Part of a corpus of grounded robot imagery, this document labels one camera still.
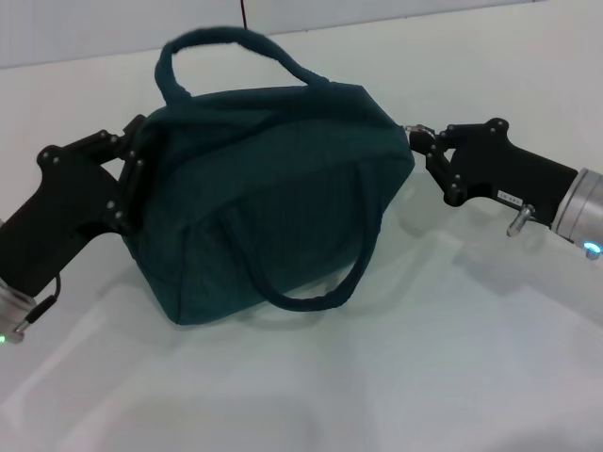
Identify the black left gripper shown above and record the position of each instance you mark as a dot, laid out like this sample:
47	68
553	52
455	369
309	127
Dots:
61	212

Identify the dark teal zip bag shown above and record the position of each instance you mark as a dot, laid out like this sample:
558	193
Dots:
264	207

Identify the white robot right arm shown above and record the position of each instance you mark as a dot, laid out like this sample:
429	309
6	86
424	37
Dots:
581	212

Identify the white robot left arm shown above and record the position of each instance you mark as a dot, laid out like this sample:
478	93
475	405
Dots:
14	311

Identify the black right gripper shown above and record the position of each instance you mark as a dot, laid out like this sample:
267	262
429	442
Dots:
509	169

